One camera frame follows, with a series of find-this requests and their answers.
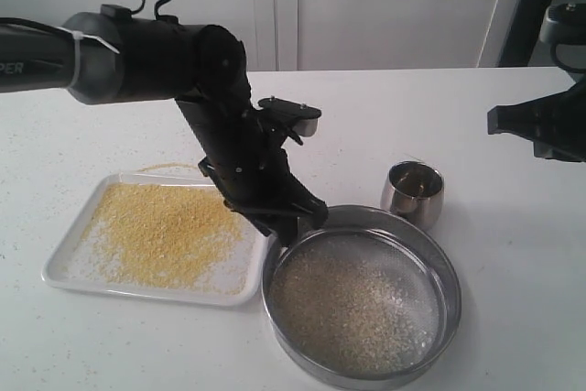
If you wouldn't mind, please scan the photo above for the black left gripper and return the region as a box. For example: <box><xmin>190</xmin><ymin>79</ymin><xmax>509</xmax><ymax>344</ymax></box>
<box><xmin>176</xmin><ymin>91</ymin><xmax>329</xmax><ymax>248</ymax></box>

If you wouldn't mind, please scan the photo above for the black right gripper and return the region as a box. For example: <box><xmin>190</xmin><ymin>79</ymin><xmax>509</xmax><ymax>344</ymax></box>
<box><xmin>487</xmin><ymin>83</ymin><xmax>585</xmax><ymax>162</ymax></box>

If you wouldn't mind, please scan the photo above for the round steel sieve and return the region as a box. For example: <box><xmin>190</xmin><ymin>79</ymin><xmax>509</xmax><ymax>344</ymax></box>
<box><xmin>261</xmin><ymin>205</ymin><xmax>461</xmax><ymax>390</ymax></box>

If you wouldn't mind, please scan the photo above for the stainless steel cup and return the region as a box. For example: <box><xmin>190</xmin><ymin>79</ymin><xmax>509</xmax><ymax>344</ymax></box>
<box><xmin>380</xmin><ymin>161</ymin><xmax>445</xmax><ymax>231</ymax></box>

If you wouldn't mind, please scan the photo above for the yellow grain mixture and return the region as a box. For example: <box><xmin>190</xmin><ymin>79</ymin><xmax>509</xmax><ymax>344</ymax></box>
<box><xmin>269</xmin><ymin>248</ymin><xmax>440</xmax><ymax>375</ymax></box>

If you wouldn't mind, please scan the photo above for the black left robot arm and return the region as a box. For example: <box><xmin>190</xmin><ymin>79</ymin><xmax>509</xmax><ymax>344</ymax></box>
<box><xmin>1</xmin><ymin>5</ymin><xmax>328</xmax><ymax>245</ymax></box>

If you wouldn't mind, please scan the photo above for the yellow millet on tray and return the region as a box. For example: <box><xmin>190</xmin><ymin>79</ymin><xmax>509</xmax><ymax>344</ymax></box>
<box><xmin>65</xmin><ymin>183</ymin><xmax>255</xmax><ymax>296</ymax></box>

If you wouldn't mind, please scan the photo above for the white rectangular tray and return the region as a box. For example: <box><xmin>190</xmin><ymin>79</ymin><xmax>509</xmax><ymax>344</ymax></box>
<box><xmin>42</xmin><ymin>172</ymin><xmax>271</xmax><ymax>308</ymax></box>

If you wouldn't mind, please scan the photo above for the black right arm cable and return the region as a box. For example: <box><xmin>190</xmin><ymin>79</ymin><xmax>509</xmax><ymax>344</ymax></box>
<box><xmin>548</xmin><ymin>41</ymin><xmax>586</xmax><ymax>74</ymax></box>

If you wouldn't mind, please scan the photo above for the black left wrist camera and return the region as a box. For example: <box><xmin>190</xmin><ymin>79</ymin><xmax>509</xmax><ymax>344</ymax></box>
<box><xmin>258</xmin><ymin>96</ymin><xmax>322</xmax><ymax>146</ymax></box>

